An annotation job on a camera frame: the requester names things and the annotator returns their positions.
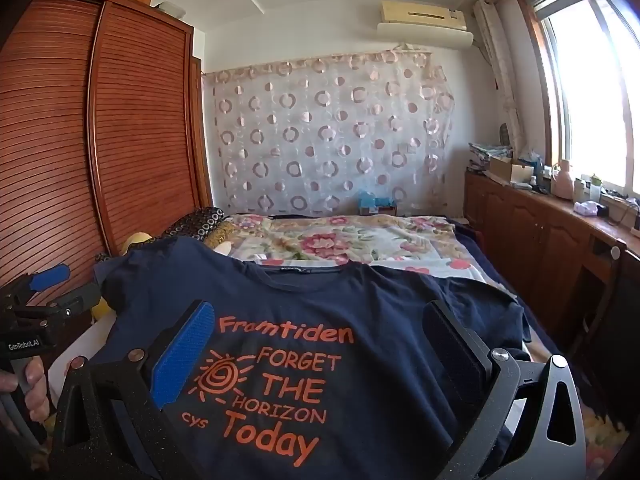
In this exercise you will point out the white strawberry print sheet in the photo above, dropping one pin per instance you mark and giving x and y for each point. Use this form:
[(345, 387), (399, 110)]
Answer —
[(415, 264)]

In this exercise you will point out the cardboard box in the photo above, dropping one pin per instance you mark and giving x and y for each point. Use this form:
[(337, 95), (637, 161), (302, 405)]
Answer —
[(505, 170)]

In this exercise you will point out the stack of papers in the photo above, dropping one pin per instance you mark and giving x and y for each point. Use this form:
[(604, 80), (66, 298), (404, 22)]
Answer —
[(487, 155)]

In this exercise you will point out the white box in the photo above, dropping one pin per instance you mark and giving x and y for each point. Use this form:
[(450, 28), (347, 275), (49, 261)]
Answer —
[(170, 7)]

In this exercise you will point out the beige window curtain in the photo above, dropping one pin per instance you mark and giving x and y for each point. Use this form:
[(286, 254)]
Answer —
[(500, 70)]

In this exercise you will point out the dark wooden chair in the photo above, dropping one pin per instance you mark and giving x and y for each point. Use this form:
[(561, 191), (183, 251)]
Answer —
[(607, 300)]

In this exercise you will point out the green capped bottle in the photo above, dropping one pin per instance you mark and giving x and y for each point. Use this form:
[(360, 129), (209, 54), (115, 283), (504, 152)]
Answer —
[(595, 190)]

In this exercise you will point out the grey oval fan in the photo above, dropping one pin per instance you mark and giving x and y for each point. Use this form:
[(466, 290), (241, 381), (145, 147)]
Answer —
[(505, 135)]

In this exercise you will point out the floral blanket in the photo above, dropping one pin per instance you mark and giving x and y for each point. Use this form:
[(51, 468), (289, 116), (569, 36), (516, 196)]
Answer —
[(350, 240)]

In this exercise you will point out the beige air conditioner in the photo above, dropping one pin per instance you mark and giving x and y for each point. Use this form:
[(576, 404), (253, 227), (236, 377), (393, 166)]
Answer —
[(425, 12)]

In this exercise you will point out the white tissue packet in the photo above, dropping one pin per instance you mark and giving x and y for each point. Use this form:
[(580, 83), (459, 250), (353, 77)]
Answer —
[(587, 208)]

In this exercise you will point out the navy printed t-shirt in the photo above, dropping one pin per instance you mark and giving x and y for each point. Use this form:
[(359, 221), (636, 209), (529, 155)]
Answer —
[(310, 300)]

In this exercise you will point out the brown slatted wardrobe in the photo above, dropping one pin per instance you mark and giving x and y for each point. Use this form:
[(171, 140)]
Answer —
[(60, 135)]

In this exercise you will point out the pink thermos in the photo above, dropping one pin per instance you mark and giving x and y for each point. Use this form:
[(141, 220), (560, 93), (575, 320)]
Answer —
[(562, 180)]

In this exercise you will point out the person's left hand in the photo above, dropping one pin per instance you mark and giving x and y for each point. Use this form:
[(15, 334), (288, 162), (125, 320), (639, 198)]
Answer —
[(37, 385)]

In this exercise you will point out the navy bed cover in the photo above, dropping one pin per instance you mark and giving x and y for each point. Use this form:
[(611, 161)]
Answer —
[(500, 265)]

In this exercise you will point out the wooden framed window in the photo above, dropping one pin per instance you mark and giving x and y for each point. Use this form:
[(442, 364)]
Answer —
[(590, 85)]

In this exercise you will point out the blue tissue box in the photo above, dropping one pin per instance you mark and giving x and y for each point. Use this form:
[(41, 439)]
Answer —
[(375, 205)]

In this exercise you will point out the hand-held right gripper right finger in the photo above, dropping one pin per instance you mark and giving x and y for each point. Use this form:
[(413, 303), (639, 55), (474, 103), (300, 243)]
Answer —
[(450, 342)]

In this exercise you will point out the circle patterned sheer curtain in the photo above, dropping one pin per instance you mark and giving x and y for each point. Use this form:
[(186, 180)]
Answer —
[(325, 130)]

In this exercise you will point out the wooden low cabinet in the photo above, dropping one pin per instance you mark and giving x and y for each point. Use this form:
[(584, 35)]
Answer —
[(525, 230)]

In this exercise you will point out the yellow plush toy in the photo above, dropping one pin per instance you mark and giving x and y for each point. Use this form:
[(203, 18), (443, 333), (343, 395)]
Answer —
[(136, 242)]

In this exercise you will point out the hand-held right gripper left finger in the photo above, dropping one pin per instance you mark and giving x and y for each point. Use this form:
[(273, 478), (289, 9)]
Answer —
[(177, 360)]

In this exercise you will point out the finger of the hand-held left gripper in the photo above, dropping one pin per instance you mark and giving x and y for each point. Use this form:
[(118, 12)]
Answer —
[(75, 301), (50, 277)]

